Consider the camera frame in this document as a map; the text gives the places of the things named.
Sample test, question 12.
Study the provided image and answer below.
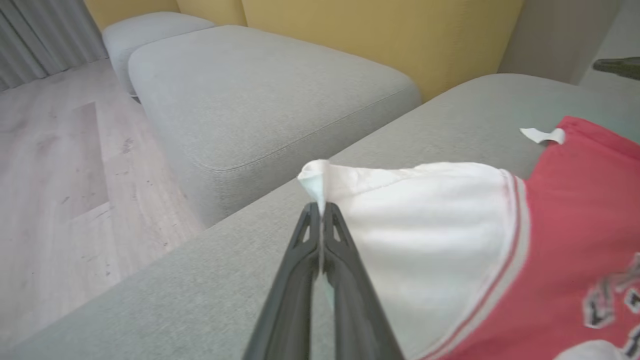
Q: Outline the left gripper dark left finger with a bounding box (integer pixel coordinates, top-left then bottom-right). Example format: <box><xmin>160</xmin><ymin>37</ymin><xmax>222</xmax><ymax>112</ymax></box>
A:
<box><xmin>242</xmin><ymin>202</ymin><xmax>321</xmax><ymax>360</ymax></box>

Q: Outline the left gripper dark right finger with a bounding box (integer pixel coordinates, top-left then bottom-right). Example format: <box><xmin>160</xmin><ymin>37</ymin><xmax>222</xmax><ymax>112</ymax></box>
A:
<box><xmin>320</xmin><ymin>202</ymin><xmax>406</xmax><ymax>360</ymax></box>

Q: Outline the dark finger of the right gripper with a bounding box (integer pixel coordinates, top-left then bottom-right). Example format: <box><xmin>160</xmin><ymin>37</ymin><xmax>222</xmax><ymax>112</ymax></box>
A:
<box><xmin>592</xmin><ymin>57</ymin><xmax>640</xmax><ymax>81</ymax></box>

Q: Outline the red and white jersey shirt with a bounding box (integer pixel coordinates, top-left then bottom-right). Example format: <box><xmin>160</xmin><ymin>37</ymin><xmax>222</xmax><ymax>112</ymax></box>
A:
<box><xmin>297</xmin><ymin>116</ymin><xmax>640</xmax><ymax>360</ymax></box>

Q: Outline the grey sofa backrest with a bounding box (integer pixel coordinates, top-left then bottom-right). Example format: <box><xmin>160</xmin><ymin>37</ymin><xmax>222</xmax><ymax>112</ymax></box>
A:
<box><xmin>497</xmin><ymin>0</ymin><xmax>627</xmax><ymax>86</ymax></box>

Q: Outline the grey sofa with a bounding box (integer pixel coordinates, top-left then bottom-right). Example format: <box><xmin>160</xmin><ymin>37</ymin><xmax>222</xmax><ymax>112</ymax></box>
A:
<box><xmin>0</xmin><ymin>74</ymin><xmax>640</xmax><ymax>360</ymax></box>

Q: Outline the yellow sofa backrest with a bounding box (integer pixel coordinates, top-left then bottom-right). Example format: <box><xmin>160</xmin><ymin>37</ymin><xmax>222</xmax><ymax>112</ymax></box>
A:
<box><xmin>84</xmin><ymin>0</ymin><xmax>525</xmax><ymax>104</ymax></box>

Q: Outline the small grey sofa ottoman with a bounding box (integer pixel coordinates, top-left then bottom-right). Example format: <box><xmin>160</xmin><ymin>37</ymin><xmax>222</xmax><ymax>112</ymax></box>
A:
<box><xmin>101</xmin><ymin>12</ymin><xmax>216</xmax><ymax>99</ymax></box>

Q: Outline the grey pleated curtain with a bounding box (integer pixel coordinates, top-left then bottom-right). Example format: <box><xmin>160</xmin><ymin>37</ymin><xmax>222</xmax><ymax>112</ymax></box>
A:
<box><xmin>0</xmin><ymin>0</ymin><xmax>109</xmax><ymax>92</ymax></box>

